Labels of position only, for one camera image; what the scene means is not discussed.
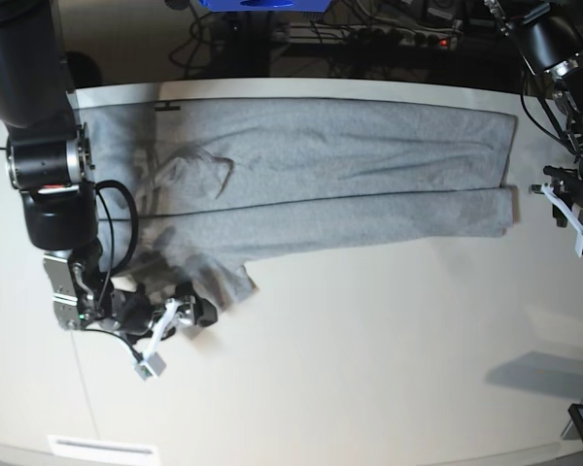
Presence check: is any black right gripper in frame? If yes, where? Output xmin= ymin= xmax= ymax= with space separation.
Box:
xmin=110 ymin=290 xmax=197 ymax=340

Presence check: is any grey T-shirt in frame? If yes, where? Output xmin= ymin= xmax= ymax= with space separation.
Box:
xmin=81 ymin=99 xmax=516 ymax=309

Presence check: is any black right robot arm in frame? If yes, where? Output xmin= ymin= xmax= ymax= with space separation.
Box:
xmin=0 ymin=1 xmax=216 ymax=345

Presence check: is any white paper strip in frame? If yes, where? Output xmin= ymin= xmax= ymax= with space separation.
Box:
xmin=48 ymin=435 xmax=159 ymax=464

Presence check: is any black power strip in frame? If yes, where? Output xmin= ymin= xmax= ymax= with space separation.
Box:
xmin=349 ymin=27 xmax=459 ymax=50

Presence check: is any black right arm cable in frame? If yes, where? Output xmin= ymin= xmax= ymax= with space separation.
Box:
xmin=519 ymin=91 xmax=583 ymax=156

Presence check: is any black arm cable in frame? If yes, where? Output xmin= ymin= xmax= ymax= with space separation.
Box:
xmin=519 ymin=91 xmax=583 ymax=156
xmin=94 ymin=179 xmax=141 ymax=302

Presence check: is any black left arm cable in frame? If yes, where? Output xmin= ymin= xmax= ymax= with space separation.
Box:
xmin=94 ymin=179 xmax=141 ymax=302

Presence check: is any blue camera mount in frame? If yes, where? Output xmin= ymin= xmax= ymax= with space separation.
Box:
xmin=199 ymin=0 xmax=330 ymax=13

